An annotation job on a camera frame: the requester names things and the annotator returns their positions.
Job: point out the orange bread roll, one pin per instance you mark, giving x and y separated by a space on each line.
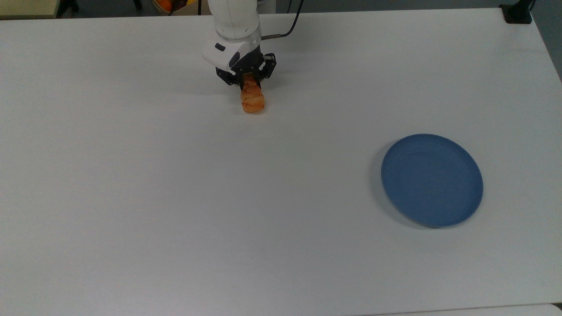
253 97

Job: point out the black stand foot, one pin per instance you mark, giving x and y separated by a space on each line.
68 5

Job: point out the blue round plate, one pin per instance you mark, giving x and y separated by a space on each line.
432 181

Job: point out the black clamp mount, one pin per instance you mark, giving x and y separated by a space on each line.
517 13

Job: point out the beige wooden board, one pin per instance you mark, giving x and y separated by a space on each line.
26 8

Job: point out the box with orange fruit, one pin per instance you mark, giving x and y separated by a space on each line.
169 5

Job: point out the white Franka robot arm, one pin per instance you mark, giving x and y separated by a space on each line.
232 22

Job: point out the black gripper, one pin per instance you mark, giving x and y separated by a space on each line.
251 61

